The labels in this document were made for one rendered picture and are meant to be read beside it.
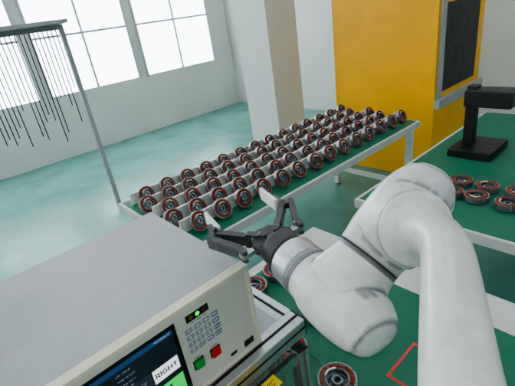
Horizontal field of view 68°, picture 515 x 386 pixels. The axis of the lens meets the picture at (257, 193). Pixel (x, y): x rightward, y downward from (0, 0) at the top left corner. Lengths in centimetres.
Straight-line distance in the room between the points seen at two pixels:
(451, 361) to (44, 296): 72
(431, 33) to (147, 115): 527
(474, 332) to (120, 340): 50
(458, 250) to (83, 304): 62
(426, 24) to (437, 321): 359
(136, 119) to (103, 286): 676
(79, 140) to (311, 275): 672
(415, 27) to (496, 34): 188
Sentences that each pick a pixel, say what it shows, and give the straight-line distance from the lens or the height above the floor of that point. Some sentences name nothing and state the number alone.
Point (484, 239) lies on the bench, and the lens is 192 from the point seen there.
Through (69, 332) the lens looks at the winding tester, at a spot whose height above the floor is 132.
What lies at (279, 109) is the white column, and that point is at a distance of 445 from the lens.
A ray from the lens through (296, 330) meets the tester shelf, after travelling 90.
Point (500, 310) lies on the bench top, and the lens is 155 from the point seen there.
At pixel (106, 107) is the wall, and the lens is 726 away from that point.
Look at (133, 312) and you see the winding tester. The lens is 71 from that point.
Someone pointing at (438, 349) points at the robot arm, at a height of 150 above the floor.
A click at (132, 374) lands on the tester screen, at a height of 126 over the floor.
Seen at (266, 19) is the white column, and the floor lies 167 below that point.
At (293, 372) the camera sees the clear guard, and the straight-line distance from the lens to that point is 88.
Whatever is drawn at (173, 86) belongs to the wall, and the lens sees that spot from 782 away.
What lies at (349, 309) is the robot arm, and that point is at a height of 138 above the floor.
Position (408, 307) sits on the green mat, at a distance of 148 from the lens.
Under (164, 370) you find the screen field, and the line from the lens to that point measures 74.
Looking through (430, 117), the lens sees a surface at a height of 64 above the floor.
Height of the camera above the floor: 175
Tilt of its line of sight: 25 degrees down
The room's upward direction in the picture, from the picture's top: 9 degrees counter-clockwise
